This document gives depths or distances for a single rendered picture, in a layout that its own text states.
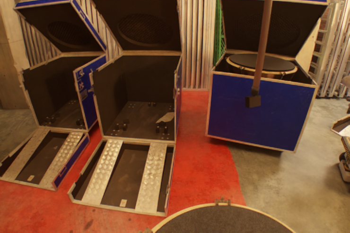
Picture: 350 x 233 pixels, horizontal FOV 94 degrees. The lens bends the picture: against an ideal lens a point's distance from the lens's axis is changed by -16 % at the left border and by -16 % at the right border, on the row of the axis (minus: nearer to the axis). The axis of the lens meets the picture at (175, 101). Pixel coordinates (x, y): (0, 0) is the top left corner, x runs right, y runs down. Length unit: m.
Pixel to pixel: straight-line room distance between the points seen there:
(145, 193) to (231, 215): 1.13
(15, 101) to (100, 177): 2.70
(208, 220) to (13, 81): 3.82
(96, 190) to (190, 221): 1.31
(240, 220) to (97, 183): 1.48
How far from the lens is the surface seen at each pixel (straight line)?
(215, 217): 0.85
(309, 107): 2.13
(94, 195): 1.99
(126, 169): 2.14
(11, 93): 4.26
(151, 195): 1.85
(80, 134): 2.57
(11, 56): 3.93
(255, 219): 0.89
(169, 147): 2.20
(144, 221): 1.77
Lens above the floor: 1.52
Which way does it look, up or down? 26 degrees down
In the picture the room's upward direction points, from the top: straight up
